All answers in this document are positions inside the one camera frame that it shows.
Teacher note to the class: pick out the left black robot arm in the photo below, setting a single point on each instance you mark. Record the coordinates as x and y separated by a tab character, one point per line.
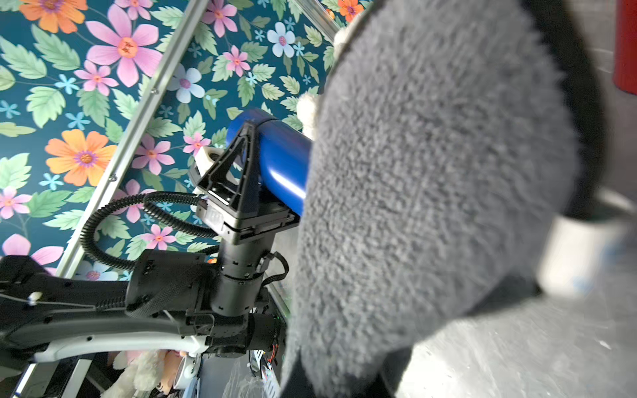
213	300

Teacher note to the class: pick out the red thermos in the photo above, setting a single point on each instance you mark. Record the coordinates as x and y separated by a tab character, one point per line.
624	75

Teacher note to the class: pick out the grey microfibre cloth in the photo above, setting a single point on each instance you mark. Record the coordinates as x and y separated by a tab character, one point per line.
449	136

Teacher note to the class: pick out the white teddy bear toy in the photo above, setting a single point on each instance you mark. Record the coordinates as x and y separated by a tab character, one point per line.
308	104

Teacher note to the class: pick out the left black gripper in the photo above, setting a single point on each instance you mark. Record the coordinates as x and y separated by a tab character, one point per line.
231	179

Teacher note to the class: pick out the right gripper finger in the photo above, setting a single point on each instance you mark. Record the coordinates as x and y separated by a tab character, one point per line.
578	251

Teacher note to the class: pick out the blue thermos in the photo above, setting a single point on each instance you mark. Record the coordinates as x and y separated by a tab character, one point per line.
284	156

